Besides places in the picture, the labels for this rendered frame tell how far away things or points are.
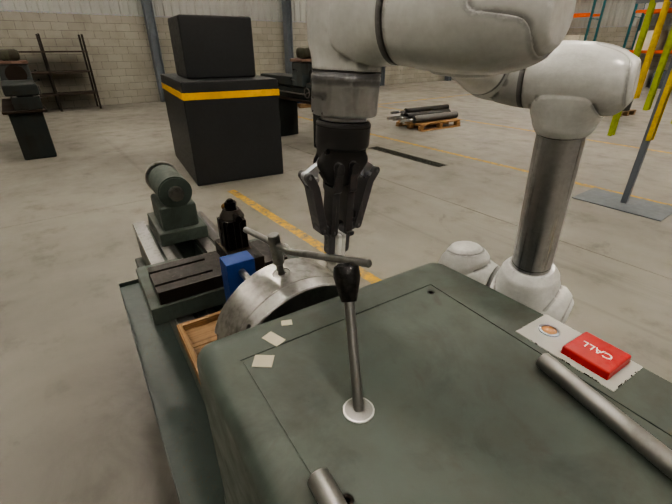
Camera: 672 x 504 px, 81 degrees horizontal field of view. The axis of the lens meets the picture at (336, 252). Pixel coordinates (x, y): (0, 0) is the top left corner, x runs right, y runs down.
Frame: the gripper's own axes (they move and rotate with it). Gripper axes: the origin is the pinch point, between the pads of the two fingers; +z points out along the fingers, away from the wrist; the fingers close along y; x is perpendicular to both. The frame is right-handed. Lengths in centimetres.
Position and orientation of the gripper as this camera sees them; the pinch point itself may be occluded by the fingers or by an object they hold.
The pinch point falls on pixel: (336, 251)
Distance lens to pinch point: 62.2
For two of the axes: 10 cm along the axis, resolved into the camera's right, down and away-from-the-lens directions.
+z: -0.5, 9.0, 4.4
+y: -8.4, 2.0, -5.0
